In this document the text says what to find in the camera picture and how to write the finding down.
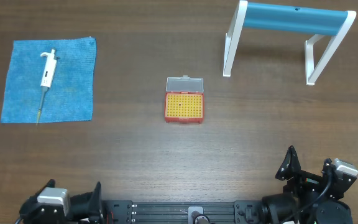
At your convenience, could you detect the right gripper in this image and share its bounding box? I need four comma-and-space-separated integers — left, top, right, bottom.
275, 144, 356, 200

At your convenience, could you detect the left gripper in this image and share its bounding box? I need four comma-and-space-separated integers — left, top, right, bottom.
18, 178, 104, 224

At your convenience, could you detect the white pipette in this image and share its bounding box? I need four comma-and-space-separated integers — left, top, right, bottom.
35, 48, 62, 126

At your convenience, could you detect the blue cloth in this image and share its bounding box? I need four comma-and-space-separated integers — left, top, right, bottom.
0, 36, 98, 124

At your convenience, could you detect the red and yellow tip box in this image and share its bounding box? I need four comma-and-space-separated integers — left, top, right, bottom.
163, 74, 205, 125

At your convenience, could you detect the white and blue stand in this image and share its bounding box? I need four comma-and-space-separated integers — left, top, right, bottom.
223, 0, 357, 86

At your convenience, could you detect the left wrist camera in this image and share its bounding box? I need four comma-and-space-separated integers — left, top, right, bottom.
36, 187, 71, 216

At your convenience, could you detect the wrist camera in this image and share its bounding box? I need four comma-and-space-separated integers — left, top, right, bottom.
36, 187, 71, 216
331, 157, 358, 179

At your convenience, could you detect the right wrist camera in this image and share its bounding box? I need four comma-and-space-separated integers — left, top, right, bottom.
331, 157, 358, 179

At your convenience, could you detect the mounting rail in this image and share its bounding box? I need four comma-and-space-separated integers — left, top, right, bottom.
103, 200, 265, 224

